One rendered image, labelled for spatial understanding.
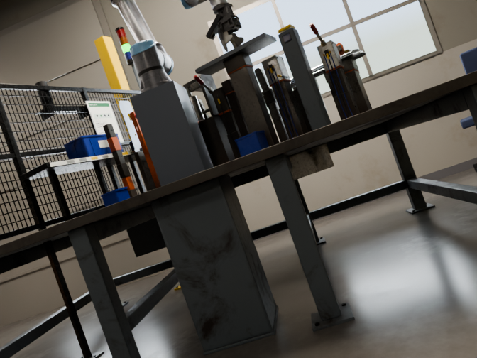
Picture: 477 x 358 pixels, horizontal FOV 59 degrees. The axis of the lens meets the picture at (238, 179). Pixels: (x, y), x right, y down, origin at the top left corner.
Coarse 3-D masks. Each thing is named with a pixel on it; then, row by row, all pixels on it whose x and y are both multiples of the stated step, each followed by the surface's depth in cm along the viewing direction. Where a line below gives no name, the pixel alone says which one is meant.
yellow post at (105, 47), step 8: (96, 40) 320; (104, 40) 318; (104, 48) 318; (112, 48) 322; (104, 56) 319; (112, 56) 320; (104, 64) 320; (112, 64) 317; (120, 64) 325; (112, 72) 318; (120, 72) 322; (112, 80) 319; (120, 80) 319; (112, 88) 321; (120, 88) 317; (128, 88) 325; (120, 96) 318; (128, 96) 322; (120, 112) 321; (128, 136) 321; (176, 288) 318
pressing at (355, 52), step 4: (348, 52) 192; (352, 52) 191; (356, 52) 196; (360, 52) 199; (364, 52) 199; (340, 56) 193; (344, 56) 192; (348, 56) 199; (352, 56) 203; (356, 56) 206; (360, 56) 207; (312, 68) 200; (316, 68) 199; (320, 68) 204; (312, 72) 208; (316, 72) 210; (320, 72) 215; (316, 76) 218; (292, 80) 205; (292, 84) 219; (272, 88) 210; (264, 100) 233; (140, 148) 251
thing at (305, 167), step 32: (448, 96) 170; (384, 128) 292; (288, 160) 207; (320, 160) 271; (288, 192) 158; (384, 192) 295; (416, 192) 291; (448, 192) 215; (96, 224) 179; (128, 224) 210; (288, 224) 159; (32, 256) 251; (96, 256) 171; (320, 256) 158; (96, 288) 170; (160, 288) 223; (320, 288) 158; (128, 320) 180; (320, 320) 160; (0, 352) 207; (128, 352) 170
